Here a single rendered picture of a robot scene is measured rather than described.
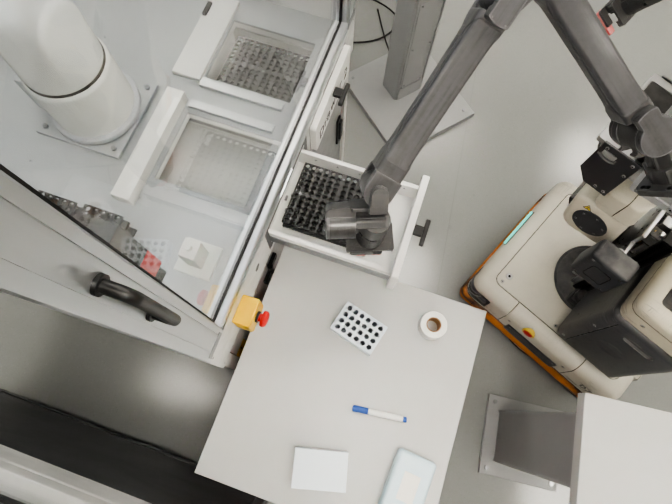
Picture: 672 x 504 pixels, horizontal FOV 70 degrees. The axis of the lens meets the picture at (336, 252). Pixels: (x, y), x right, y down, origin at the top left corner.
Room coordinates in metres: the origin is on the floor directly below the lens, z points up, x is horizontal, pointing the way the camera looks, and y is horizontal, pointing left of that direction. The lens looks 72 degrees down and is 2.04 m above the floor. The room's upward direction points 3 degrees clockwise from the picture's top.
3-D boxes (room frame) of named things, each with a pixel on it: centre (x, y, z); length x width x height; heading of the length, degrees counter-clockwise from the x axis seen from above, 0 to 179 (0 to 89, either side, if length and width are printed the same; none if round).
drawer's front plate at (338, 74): (0.82, 0.04, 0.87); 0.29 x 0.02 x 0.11; 164
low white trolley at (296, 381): (0.04, -0.05, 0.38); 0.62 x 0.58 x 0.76; 164
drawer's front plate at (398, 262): (0.43, -0.18, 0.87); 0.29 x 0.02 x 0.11; 164
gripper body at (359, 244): (0.35, -0.07, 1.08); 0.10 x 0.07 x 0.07; 96
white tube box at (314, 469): (-0.15, 0.01, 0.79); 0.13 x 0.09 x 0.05; 88
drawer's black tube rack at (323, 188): (0.49, 0.01, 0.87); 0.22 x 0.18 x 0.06; 74
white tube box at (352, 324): (0.19, -0.07, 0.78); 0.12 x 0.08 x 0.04; 59
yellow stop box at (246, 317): (0.20, 0.20, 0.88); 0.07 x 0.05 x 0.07; 164
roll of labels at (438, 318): (0.21, -0.26, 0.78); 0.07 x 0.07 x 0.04
